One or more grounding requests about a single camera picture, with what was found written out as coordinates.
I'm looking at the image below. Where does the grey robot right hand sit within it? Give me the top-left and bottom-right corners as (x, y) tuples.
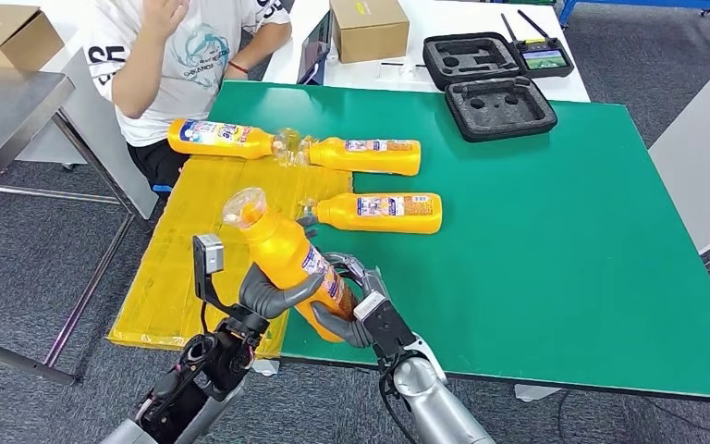
(311, 251), (390, 350)

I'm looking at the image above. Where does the person's right hand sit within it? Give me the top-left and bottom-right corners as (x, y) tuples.
(139, 0), (192, 39)

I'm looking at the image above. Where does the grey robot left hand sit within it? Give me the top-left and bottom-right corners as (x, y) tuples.
(239, 263), (328, 320)

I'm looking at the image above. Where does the orange detergent bottle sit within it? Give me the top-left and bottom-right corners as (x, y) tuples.
(222, 186), (360, 343)
(293, 135), (422, 178)
(301, 191), (444, 236)
(166, 117), (295, 164)

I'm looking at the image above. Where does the person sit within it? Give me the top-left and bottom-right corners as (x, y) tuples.
(85, 0), (295, 196)

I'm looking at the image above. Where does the white table foot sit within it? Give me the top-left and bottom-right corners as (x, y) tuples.
(514, 384), (562, 404)
(245, 358), (281, 376)

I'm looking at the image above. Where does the yellow plastic-wrapped mat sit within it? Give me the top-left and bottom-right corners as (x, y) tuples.
(107, 153), (354, 361)

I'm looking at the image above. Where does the dark tablet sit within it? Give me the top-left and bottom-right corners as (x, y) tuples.
(296, 10), (334, 86)

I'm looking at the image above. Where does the plain cardboard box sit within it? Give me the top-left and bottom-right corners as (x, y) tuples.
(0, 3), (66, 71)

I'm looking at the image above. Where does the steel table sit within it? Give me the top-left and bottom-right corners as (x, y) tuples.
(0, 64), (141, 389)

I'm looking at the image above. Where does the cardboard box with yellow sticker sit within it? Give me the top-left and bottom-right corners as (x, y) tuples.
(329, 0), (411, 65)

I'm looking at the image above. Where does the clear plastic packet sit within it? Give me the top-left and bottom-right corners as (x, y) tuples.
(377, 61), (430, 84)

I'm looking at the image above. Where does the black foam-lined case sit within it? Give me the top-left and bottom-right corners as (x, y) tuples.
(422, 31), (559, 144)

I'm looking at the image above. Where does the black remote controller with screen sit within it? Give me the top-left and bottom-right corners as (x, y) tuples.
(499, 8), (576, 80)

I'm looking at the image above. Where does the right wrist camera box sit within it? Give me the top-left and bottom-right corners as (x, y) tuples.
(352, 291), (419, 364)

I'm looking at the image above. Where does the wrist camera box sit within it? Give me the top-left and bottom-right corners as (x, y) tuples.
(352, 291), (419, 364)
(192, 233), (226, 277)

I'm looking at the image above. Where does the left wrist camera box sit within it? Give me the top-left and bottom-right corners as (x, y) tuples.
(192, 233), (226, 277)

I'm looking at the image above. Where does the blue cart frame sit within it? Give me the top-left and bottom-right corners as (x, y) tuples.
(558, 0), (710, 52)

